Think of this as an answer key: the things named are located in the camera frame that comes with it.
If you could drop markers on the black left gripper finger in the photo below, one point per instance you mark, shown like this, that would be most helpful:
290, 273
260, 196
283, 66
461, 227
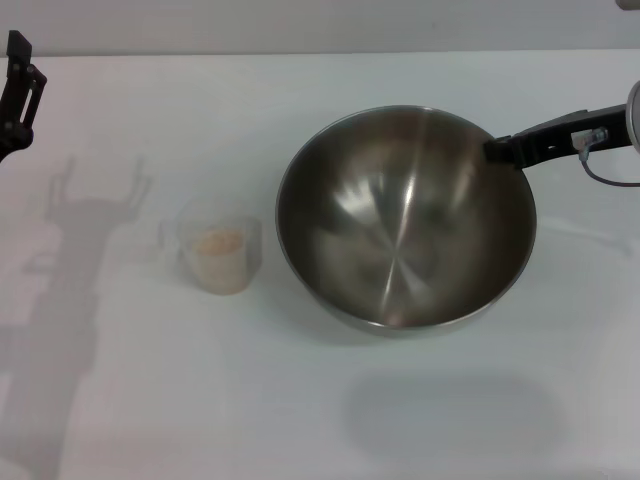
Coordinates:
20, 95

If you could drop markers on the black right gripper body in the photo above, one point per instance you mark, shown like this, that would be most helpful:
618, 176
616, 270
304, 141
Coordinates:
565, 135

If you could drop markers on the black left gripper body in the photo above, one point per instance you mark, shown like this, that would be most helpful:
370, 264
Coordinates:
12, 140

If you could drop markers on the stainless steel bowl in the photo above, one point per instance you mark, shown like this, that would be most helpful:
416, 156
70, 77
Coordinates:
400, 225

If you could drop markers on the white rice grains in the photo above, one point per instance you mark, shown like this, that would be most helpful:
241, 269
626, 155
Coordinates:
219, 250

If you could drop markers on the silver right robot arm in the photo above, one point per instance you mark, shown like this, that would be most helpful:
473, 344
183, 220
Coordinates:
635, 115

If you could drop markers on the clear plastic measuring cup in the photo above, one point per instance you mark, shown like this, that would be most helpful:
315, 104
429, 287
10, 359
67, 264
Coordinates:
220, 225

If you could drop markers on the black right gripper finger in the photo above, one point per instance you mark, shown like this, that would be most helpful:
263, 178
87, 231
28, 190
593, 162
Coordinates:
520, 147

